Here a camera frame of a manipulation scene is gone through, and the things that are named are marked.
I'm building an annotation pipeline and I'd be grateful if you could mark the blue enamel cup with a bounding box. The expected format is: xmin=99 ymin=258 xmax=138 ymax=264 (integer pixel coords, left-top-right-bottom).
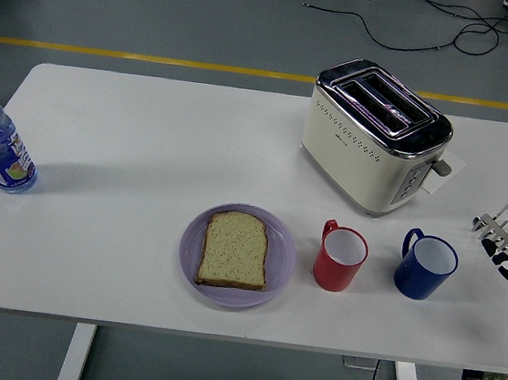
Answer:
xmin=390 ymin=225 xmax=463 ymax=304

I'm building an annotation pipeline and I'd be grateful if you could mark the red enamel cup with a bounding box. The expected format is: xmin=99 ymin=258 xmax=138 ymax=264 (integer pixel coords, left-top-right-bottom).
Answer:
xmin=309 ymin=217 xmax=373 ymax=297

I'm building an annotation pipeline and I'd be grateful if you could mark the slice of bread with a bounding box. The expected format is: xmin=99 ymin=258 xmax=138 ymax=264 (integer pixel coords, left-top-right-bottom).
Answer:
xmin=194 ymin=207 xmax=275 ymax=293

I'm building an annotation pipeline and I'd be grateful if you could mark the silver metal toast rack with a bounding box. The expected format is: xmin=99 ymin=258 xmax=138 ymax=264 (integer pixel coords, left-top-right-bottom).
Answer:
xmin=468 ymin=196 xmax=508 ymax=256

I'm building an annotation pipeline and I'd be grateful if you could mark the grey box under table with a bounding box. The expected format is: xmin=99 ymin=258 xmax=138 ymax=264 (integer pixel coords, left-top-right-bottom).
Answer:
xmin=341 ymin=355 xmax=381 ymax=373

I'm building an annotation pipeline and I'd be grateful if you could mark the cream and chrome toaster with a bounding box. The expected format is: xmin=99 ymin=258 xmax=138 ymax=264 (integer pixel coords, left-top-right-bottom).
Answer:
xmin=292 ymin=53 xmax=465 ymax=227

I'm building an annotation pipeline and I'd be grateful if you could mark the purple plate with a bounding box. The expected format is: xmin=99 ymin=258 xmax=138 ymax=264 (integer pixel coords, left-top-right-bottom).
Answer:
xmin=172 ymin=197 xmax=302 ymax=315

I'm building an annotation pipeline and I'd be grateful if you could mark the black floor cable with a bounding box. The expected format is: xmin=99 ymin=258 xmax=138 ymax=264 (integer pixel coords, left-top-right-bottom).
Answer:
xmin=297 ymin=0 xmax=508 ymax=63

